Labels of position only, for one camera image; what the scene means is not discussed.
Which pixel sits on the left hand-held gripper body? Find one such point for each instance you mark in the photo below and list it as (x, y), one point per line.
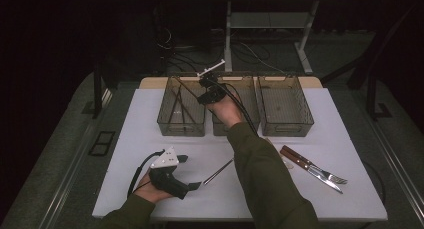
(165, 179)

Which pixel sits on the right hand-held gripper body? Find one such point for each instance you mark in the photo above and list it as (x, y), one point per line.
(216, 95)

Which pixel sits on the translucent brown plastic bin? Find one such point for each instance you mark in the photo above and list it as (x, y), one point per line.
(193, 122)
(283, 105)
(248, 89)

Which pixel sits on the slotted metal spoon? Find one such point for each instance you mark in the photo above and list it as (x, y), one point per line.
(218, 171)

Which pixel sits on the person's right hand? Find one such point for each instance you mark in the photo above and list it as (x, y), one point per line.
(228, 110)

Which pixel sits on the person's left hand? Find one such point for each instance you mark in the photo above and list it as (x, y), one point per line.
(148, 190)

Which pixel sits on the white table mat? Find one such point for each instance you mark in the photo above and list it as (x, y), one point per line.
(186, 209)

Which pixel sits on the black metal stand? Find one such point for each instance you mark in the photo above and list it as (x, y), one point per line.
(371, 95)
(97, 92)

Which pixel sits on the white metal desk frame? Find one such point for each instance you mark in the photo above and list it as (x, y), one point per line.
(228, 39)

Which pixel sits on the metal floor rail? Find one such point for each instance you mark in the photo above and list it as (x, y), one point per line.
(83, 149)
(405, 182)

